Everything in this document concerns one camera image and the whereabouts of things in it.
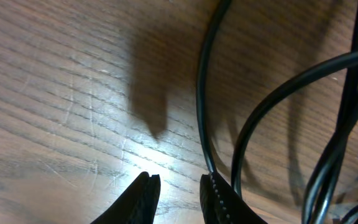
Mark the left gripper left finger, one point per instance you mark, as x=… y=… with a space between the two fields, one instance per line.
x=137 y=204

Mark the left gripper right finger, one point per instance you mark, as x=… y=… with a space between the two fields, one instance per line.
x=221 y=205

